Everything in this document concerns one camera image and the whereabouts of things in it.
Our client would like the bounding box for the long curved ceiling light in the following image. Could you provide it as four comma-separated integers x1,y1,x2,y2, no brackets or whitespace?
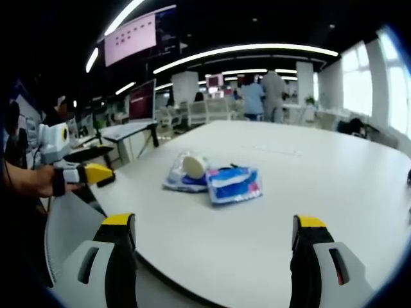
152,42,340,75

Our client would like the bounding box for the ceiling light strip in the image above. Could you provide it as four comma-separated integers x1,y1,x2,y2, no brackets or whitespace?
85,47,100,74
103,0,146,37
114,81,137,96

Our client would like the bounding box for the white tabletop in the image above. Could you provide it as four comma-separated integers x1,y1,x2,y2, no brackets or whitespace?
87,119,411,308

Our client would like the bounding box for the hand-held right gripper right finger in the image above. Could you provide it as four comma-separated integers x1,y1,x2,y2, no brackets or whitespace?
289,214,376,308

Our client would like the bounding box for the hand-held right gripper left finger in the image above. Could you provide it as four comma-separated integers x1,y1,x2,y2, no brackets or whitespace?
52,212,138,308

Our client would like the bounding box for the white side desk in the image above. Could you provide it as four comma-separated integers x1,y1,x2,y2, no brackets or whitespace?
101,121,160,163

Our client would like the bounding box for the blue white wipes packet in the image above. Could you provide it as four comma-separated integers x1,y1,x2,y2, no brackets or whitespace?
205,166,264,207

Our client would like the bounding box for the row of white chairs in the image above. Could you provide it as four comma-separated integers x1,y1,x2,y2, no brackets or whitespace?
153,98,240,131

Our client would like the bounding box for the person's left hand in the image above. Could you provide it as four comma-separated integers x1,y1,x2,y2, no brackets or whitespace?
34,164,83,198

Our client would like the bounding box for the dark wall screen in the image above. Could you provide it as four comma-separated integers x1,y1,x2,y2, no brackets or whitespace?
155,5,181,58

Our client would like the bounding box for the large pink wall screen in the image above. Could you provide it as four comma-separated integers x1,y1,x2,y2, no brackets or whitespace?
103,12,158,67

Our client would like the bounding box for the black flat panel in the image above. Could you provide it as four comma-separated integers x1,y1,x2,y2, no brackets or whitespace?
63,145,116,164

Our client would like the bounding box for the red monitor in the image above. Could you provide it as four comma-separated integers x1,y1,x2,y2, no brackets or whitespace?
128,79,157,124

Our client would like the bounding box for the white pillar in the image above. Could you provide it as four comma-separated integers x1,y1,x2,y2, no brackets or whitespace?
171,71,200,108
295,61,315,107

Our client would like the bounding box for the grey chair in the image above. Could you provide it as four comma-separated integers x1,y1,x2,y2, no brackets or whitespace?
44,188,109,288

